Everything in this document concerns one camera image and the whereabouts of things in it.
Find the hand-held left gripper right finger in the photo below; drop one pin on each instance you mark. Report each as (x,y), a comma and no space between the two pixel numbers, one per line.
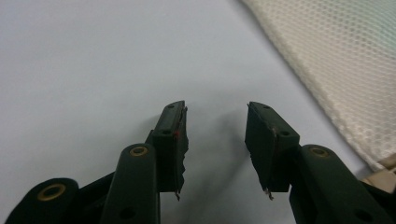
(264,149)

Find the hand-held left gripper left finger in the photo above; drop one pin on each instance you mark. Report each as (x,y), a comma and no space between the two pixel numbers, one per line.
(168,146)

